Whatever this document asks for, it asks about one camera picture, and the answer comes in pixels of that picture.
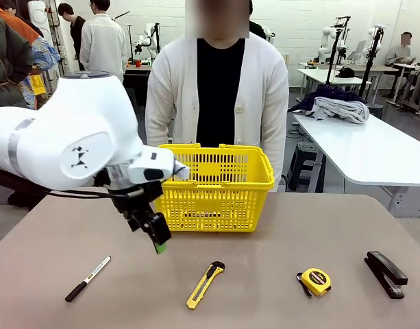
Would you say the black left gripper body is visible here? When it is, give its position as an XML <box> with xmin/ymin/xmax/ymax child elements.
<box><xmin>108</xmin><ymin>181</ymin><xmax>164</xmax><ymax>221</ymax></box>

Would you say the yellow black utility knife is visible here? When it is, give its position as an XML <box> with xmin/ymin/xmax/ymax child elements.
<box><xmin>186</xmin><ymin>260</ymin><xmax>226</xmax><ymax>310</ymax></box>

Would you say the yellow tape measure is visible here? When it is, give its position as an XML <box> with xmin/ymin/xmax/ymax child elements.
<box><xmin>296</xmin><ymin>267</ymin><xmax>332</xmax><ymax>298</ymax></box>

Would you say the person right forearm white sleeve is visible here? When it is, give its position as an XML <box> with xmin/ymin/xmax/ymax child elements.
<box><xmin>145</xmin><ymin>99</ymin><xmax>175</xmax><ymax>148</ymax></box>

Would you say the person left forearm white sleeve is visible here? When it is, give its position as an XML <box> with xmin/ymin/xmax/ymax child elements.
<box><xmin>260</xmin><ymin>102</ymin><xmax>289</xmax><ymax>188</ymax></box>

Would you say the yellow plastic shopping basket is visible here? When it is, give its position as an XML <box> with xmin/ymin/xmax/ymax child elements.
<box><xmin>154</xmin><ymin>143</ymin><xmax>276</xmax><ymax>234</ymax></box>

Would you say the person torso in white cardigan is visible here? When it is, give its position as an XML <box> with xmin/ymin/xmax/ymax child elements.
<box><xmin>145</xmin><ymin>32</ymin><xmax>289</xmax><ymax>193</ymax></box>

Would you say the white marker with black cap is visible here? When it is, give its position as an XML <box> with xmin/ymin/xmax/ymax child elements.
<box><xmin>64</xmin><ymin>255</ymin><xmax>112</xmax><ymax>303</ymax></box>

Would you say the bystander in white shirt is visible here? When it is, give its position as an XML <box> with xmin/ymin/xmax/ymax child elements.
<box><xmin>79</xmin><ymin>0</ymin><xmax>128</xmax><ymax>83</ymax></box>

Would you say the black plastic stool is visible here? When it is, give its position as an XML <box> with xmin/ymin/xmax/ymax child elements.
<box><xmin>286</xmin><ymin>142</ymin><xmax>325</xmax><ymax>193</ymax></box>

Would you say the bystander in black shirt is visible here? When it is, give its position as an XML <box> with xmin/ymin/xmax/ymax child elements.
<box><xmin>58</xmin><ymin>3</ymin><xmax>86</xmax><ymax>71</ymax></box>

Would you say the bystander in orange green clothes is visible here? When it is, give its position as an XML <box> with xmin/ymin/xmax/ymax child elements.
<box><xmin>0</xmin><ymin>0</ymin><xmax>62</xmax><ymax>110</ymax></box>

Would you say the dark blue cloth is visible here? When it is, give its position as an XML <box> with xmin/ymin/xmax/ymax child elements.
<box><xmin>287</xmin><ymin>84</ymin><xmax>367</xmax><ymax>114</ymax></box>

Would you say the grey cloth pile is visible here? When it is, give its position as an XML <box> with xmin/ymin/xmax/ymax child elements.
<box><xmin>314</xmin><ymin>97</ymin><xmax>371</xmax><ymax>124</ymax></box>

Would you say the small white table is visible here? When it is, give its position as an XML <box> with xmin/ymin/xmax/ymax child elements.
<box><xmin>297</xmin><ymin>68</ymin><xmax>371</xmax><ymax>102</ymax></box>

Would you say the large white table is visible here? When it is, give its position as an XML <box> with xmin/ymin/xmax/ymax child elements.
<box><xmin>291</xmin><ymin>111</ymin><xmax>420</xmax><ymax>219</ymax></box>

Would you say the black stapler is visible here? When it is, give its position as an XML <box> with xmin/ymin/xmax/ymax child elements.
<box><xmin>363</xmin><ymin>250</ymin><xmax>409</xmax><ymax>300</ymax></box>

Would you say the black cap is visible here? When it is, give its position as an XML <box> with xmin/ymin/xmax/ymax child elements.
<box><xmin>334</xmin><ymin>66</ymin><xmax>356</xmax><ymax>79</ymax></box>

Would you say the seated bystander in grey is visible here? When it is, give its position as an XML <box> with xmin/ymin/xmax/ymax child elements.
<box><xmin>384</xmin><ymin>32</ymin><xmax>418</xmax><ymax>68</ymax></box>

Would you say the black camera tripod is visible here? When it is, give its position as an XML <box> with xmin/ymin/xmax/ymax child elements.
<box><xmin>325</xmin><ymin>16</ymin><xmax>351</xmax><ymax>86</ymax></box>
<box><xmin>358</xmin><ymin>25</ymin><xmax>386</xmax><ymax>103</ymax></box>

